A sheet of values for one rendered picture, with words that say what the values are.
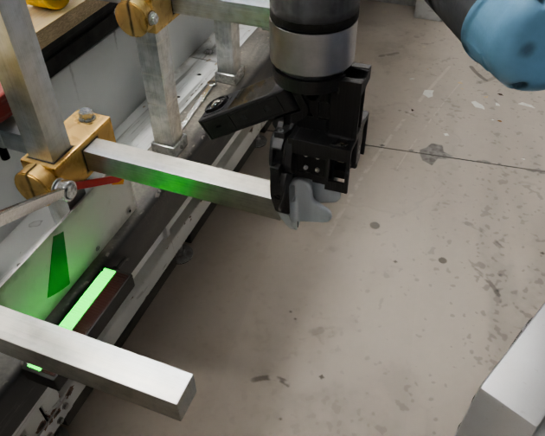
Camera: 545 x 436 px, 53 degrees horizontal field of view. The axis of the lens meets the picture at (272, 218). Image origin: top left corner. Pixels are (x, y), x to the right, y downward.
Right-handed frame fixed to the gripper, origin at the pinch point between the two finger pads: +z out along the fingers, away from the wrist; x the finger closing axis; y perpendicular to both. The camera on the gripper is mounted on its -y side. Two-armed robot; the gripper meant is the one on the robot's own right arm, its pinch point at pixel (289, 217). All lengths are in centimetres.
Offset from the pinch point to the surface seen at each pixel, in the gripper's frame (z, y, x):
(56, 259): 5.7, -26.3, -11.0
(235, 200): -2.2, -6.0, -1.5
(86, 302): 11.8, -23.2, -11.9
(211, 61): 20, -43, 64
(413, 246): 83, 12, 83
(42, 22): -9, -47, 20
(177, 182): -2.8, -13.3, -1.5
